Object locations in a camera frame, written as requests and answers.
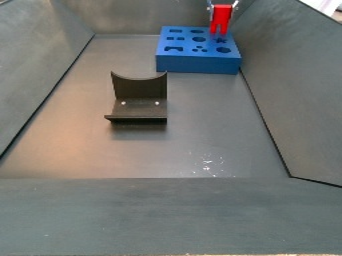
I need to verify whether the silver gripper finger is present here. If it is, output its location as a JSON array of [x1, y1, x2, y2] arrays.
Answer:
[[233, 0, 240, 10], [206, 0, 214, 14]]

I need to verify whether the red square-circle peg object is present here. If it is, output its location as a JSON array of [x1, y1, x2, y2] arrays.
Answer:
[[210, 4, 233, 34]]

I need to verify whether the blue foam shape-hole fixture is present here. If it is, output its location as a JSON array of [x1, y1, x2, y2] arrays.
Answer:
[[155, 26, 242, 75]]

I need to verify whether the black curved regrasp stand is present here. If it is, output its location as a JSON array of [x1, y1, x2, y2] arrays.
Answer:
[[105, 73, 167, 123]]

